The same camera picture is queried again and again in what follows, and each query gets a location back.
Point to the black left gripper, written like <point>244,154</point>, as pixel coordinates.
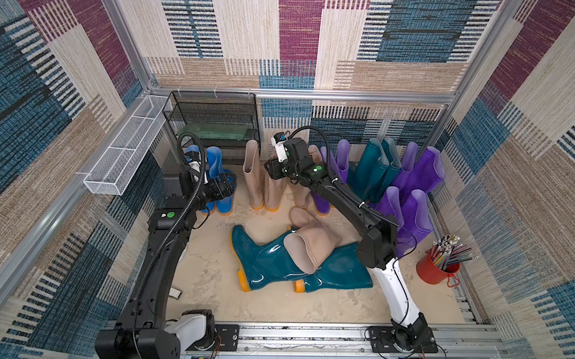
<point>228,190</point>

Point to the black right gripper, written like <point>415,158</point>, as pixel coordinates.
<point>275,168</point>

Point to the blue boot from pile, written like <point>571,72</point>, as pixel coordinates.
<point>218,173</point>

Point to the beige boot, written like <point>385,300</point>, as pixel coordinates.
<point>311,243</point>
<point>253,175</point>
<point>273,192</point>
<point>301,193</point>

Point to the teal boot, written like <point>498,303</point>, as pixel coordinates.
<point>261,265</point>
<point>341,270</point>
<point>369,171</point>
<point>395,164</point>

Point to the beige boot front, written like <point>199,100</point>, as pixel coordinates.
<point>273,192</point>

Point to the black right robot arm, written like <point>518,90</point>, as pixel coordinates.
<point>377,248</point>

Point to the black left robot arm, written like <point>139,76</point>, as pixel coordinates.
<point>142,331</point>

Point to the green pad on shelf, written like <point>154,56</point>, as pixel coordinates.
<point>218,131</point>

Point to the small grey eraser block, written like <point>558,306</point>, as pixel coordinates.
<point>175,293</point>

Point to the teal boot standing back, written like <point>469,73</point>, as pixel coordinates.
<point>395,164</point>

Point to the red pencil bucket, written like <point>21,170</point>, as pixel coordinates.
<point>433,275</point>

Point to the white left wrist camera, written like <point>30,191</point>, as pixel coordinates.
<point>194,162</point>

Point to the black wire shelf rack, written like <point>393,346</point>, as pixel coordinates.
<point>226,120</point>

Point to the white wire mesh basket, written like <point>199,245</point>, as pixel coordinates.
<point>115,169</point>

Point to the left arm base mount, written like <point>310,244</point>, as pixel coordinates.
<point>199,330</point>

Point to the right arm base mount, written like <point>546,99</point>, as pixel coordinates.
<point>417,337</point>

